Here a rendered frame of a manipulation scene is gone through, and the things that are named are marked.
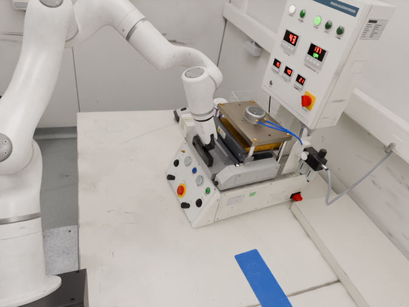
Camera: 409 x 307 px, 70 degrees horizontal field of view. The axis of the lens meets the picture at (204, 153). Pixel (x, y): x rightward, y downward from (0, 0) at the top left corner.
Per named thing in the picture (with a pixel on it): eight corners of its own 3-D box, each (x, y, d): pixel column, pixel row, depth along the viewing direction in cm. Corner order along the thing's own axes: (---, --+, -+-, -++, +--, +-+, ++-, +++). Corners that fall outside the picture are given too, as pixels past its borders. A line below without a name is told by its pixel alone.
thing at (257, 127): (260, 116, 134) (268, 91, 127) (303, 159, 114) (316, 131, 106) (213, 122, 124) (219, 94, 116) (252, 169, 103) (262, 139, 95)
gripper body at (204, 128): (187, 108, 103) (193, 131, 111) (198, 123, 96) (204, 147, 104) (206, 100, 104) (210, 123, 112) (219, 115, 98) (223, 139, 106)
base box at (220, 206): (258, 154, 158) (268, 127, 147) (304, 204, 133) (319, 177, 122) (164, 171, 135) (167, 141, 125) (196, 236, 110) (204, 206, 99)
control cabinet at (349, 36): (269, 127, 146) (320, -18, 108) (313, 169, 124) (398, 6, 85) (241, 130, 139) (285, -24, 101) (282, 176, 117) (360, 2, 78)
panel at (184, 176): (165, 173, 133) (185, 141, 126) (191, 224, 113) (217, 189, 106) (161, 172, 132) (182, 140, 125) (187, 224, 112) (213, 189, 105)
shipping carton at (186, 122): (208, 125, 172) (210, 111, 167) (215, 137, 163) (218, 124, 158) (178, 127, 166) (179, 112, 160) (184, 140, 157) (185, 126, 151)
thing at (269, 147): (251, 122, 129) (257, 103, 124) (281, 152, 115) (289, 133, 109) (217, 126, 122) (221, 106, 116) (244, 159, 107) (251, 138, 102)
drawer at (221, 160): (246, 137, 135) (250, 122, 131) (273, 167, 120) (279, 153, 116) (187, 145, 123) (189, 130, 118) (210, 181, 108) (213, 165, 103)
